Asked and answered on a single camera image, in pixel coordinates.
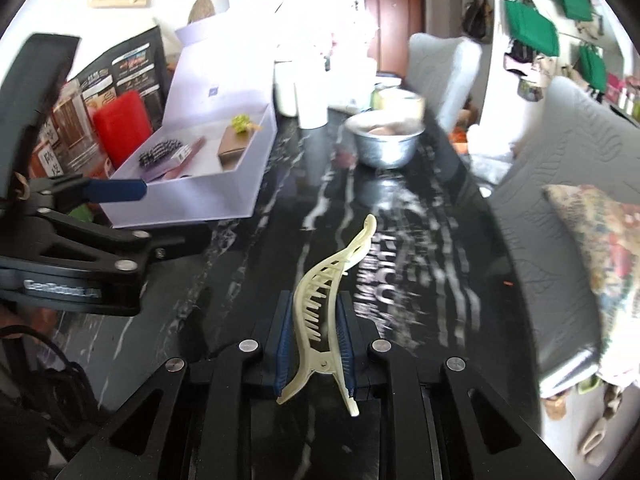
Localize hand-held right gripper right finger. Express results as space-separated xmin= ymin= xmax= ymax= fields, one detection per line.
xmin=336 ymin=295 xmax=571 ymax=480

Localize cream hair clip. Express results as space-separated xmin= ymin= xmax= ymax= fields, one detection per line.
xmin=276 ymin=214 xmax=378 ymax=418

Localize beige slippers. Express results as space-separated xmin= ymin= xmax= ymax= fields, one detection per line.
xmin=580 ymin=417 xmax=608 ymax=466

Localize woven wall fan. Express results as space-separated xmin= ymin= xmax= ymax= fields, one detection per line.
xmin=189 ymin=0 xmax=217 ymax=23

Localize black cable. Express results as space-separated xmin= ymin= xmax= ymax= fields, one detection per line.
xmin=0 ymin=327 xmax=106 ymax=411

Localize white cylinder cup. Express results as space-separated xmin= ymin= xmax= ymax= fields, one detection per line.
xmin=295 ymin=67 xmax=328 ymax=129

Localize dark handbag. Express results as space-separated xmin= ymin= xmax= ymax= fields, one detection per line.
xmin=461 ymin=0 xmax=495 ymax=41

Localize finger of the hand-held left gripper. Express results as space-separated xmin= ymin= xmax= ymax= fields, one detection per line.
xmin=27 ymin=174 xmax=149 ymax=207
xmin=0 ymin=33 xmax=82 ymax=183

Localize small green bag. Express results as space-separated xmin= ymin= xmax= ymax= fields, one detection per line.
xmin=579 ymin=44 xmax=607 ymax=88

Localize colourful printed cushion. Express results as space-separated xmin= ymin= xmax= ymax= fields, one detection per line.
xmin=542 ymin=184 xmax=640 ymax=361

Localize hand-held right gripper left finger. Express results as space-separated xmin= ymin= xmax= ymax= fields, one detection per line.
xmin=65 ymin=290 xmax=297 ymax=480

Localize lavender gift box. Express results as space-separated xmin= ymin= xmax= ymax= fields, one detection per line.
xmin=107 ymin=12 xmax=279 ymax=229

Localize metal bowl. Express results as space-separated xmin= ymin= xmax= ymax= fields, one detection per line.
xmin=344 ymin=110 xmax=426 ymax=170

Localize brown door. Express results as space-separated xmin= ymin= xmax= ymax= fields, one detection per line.
xmin=362 ymin=0 xmax=426 ymax=73

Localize narrow grey leaf-pattern chair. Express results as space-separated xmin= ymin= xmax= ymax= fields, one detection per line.
xmin=404 ymin=33 xmax=483 ymax=133

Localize beige tape roll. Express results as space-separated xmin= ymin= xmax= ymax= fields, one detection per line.
xmin=372 ymin=89 xmax=426 ymax=121

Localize small brown cardboard box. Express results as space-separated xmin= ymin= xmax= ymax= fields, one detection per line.
xmin=217 ymin=126 xmax=256 ymax=167

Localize large green bag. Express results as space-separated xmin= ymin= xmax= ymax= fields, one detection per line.
xmin=502 ymin=0 xmax=560 ymax=57

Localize wide grey leaf-pattern chair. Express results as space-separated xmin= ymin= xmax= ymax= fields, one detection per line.
xmin=487 ymin=76 xmax=640 ymax=396

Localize purple box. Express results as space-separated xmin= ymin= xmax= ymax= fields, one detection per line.
xmin=145 ymin=142 xmax=193 ymax=181

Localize black white checkered scrunchie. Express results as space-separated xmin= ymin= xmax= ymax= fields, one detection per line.
xmin=138 ymin=139 xmax=187 ymax=167

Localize clear plastic bags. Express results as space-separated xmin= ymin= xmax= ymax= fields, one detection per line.
xmin=450 ymin=125 xmax=511 ymax=186

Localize row of jars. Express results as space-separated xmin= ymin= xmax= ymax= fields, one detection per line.
xmin=607 ymin=75 xmax=640 ymax=121

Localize red box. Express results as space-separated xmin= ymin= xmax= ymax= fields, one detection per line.
xmin=92 ymin=91 xmax=153 ymax=170

